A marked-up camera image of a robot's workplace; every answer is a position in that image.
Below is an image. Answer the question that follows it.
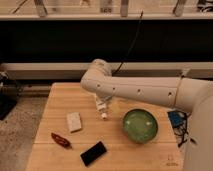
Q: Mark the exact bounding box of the white tube bottle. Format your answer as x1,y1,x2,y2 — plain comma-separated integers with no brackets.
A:
94,95,108,120

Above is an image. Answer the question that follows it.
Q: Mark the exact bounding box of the dark object at left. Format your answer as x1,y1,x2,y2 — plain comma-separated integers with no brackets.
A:
0,71,20,121

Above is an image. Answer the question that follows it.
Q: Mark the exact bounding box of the green ceramic bowl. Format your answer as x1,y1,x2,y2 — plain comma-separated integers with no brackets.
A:
123,109,158,144

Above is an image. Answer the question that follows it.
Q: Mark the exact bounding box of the black smartphone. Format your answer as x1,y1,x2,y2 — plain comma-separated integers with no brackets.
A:
80,141,107,166

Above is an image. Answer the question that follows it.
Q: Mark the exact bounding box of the black hanging cable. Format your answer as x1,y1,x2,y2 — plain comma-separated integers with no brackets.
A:
111,10,145,77

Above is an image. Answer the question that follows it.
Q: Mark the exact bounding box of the red chili pepper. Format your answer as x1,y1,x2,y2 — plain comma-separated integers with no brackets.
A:
51,133,71,148

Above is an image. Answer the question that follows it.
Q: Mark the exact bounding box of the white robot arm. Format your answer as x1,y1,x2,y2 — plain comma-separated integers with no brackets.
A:
81,59,213,171

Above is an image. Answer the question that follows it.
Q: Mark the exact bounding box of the white sponge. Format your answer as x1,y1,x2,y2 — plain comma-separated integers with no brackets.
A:
67,112,82,132

